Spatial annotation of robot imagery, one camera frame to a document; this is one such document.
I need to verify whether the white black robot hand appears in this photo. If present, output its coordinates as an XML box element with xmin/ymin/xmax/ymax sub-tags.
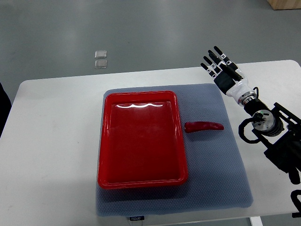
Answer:
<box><xmin>200</xmin><ymin>46</ymin><xmax>255</xmax><ymax>103</ymax></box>

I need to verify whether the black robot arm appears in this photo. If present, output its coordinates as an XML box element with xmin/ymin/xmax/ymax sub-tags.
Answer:
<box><xmin>201</xmin><ymin>47</ymin><xmax>301</xmax><ymax>185</ymax></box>

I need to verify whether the red pepper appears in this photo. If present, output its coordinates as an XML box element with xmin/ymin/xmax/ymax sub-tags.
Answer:
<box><xmin>184</xmin><ymin>121</ymin><xmax>224</xmax><ymax>133</ymax></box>

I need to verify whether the red plastic tray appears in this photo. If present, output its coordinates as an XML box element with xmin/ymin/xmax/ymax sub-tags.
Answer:
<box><xmin>97</xmin><ymin>90</ymin><xmax>188</xmax><ymax>190</ymax></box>

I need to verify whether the wooden box corner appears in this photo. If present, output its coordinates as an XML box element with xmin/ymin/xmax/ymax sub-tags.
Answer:
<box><xmin>267</xmin><ymin>0</ymin><xmax>301</xmax><ymax>10</ymax></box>

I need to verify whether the grey mesh mat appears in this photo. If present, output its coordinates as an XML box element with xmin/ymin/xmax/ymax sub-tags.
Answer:
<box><xmin>96</xmin><ymin>84</ymin><xmax>253</xmax><ymax>217</ymax></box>

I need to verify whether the upper metal floor plate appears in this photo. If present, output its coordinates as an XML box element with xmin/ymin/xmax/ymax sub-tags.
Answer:
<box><xmin>95</xmin><ymin>50</ymin><xmax>107</xmax><ymax>59</ymax></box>

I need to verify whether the dark object at left edge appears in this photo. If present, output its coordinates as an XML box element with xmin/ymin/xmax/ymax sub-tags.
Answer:
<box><xmin>0</xmin><ymin>84</ymin><xmax>12</xmax><ymax>135</ymax></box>

